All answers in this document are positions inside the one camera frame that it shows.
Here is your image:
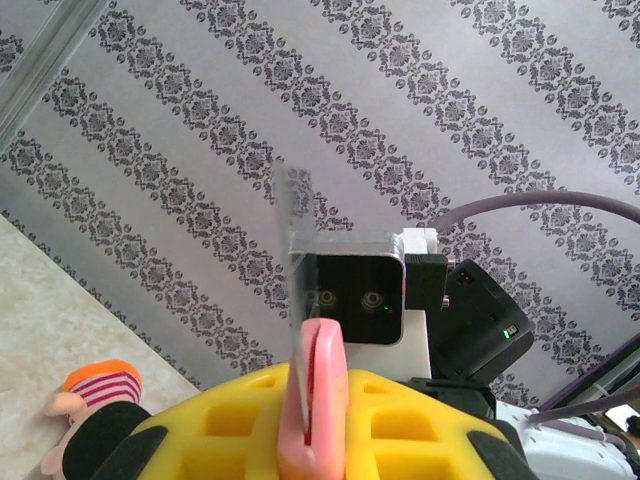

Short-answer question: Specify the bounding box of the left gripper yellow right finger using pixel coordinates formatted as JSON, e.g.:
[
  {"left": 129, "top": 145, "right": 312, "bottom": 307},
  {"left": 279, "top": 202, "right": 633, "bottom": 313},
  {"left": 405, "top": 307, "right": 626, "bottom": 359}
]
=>
[{"left": 343, "top": 367, "right": 540, "bottom": 480}]

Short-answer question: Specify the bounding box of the pink utility knife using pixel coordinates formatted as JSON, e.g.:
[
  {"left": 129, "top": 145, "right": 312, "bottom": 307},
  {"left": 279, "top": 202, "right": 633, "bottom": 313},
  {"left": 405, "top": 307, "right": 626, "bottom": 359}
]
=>
[{"left": 272, "top": 163, "right": 350, "bottom": 480}]

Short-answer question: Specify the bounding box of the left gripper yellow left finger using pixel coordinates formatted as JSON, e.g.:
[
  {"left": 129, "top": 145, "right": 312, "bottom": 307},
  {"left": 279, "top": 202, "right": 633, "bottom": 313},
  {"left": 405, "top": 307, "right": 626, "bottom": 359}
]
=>
[{"left": 90, "top": 362, "right": 297, "bottom": 480}]

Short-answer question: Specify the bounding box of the plush doll orange striped hat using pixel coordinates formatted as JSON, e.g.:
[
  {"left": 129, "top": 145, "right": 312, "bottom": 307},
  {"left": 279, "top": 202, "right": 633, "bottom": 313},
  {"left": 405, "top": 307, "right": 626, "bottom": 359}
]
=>
[{"left": 39, "top": 358, "right": 154, "bottom": 477}]

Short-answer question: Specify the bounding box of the right aluminium frame post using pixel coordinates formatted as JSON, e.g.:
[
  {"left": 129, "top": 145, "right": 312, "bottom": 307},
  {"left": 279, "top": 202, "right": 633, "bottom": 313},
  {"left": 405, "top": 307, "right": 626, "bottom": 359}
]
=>
[{"left": 0, "top": 0, "right": 114, "bottom": 147}]

